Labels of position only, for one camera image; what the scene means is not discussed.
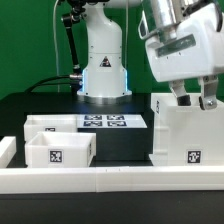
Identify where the white drawer cabinet frame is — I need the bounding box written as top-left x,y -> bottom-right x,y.
149,93 -> 224,166

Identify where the white front fence rail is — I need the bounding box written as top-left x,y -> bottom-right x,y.
0,166 -> 224,194

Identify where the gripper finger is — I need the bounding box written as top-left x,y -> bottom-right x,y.
198,75 -> 218,110
169,80 -> 191,106

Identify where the white left fence rail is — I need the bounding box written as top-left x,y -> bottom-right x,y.
0,136 -> 16,168

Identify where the white drawer box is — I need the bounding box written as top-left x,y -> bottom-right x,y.
25,132 -> 96,168
24,114 -> 77,141

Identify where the black cable bundle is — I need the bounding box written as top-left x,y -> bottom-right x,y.
23,75 -> 83,94

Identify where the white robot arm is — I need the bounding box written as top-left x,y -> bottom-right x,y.
68,0 -> 224,110

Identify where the white hanging cable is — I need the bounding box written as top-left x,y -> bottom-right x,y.
52,0 -> 63,94

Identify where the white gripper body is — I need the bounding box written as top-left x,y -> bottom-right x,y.
138,1 -> 224,82

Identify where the white fence rail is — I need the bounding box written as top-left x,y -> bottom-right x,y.
0,166 -> 224,194
0,136 -> 16,168

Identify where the white front drawer box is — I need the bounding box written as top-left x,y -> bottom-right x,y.
25,132 -> 96,168

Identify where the white marker plate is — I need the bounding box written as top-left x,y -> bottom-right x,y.
77,114 -> 147,128

